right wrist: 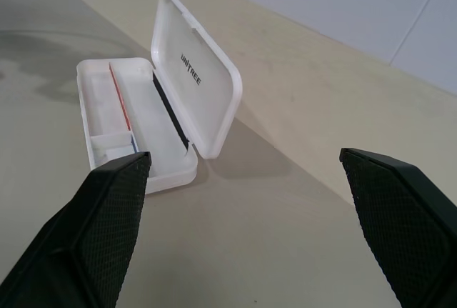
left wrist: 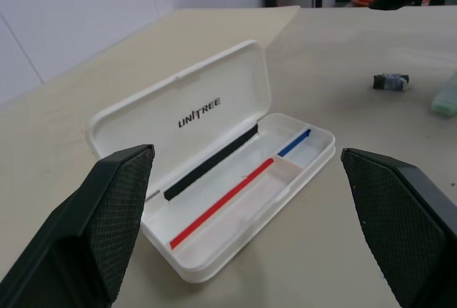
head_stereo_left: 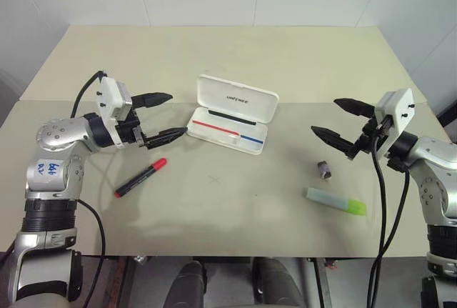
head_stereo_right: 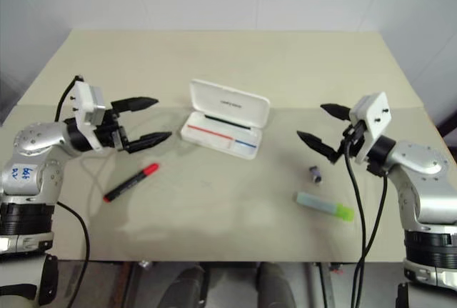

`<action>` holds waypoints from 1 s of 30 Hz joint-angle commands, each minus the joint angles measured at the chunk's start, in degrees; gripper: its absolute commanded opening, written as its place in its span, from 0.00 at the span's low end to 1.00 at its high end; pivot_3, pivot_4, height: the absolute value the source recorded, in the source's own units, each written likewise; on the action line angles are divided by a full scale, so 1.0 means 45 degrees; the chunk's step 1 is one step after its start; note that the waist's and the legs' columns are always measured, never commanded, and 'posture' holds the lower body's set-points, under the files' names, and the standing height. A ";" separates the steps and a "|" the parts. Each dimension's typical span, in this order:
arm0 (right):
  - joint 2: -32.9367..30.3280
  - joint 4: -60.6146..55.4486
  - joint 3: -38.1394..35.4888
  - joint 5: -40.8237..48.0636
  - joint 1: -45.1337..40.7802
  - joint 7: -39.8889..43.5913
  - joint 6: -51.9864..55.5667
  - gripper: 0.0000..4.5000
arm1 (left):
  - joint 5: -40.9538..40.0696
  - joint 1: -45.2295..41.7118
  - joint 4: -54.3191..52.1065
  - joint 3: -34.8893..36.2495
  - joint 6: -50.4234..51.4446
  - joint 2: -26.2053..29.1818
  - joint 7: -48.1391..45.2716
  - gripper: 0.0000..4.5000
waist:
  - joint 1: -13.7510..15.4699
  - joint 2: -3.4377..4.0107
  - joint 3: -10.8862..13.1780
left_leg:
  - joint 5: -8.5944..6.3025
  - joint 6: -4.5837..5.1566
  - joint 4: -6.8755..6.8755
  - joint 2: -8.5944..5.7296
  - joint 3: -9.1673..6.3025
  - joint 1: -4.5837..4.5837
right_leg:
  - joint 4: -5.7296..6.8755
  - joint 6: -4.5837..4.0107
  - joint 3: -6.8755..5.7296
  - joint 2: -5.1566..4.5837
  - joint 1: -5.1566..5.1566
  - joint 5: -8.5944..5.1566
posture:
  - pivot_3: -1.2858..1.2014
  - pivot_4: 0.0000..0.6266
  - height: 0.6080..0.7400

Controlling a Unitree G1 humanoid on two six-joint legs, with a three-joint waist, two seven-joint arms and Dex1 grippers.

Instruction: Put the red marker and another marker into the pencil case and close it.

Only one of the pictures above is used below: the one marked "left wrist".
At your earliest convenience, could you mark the small dark wrapped eraser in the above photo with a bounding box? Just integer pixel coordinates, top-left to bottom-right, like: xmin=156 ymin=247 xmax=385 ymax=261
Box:
xmin=372 ymin=71 xmax=411 ymax=92

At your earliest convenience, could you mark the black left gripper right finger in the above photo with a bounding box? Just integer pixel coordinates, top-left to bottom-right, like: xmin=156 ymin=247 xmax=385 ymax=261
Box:
xmin=340 ymin=147 xmax=457 ymax=308

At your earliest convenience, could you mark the white Unitree pencil case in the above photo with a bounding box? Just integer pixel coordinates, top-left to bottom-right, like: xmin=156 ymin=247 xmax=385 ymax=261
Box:
xmin=87 ymin=39 xmax=336 ymax=283

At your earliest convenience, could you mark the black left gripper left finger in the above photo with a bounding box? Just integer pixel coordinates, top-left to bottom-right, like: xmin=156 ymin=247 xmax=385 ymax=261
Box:
xmin=0 ymin=144 xmax=156 ymax=308

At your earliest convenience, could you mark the green eraser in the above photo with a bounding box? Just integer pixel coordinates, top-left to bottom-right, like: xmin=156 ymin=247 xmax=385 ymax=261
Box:
xmin=430 ymin=71 xmax=457 ymax=120

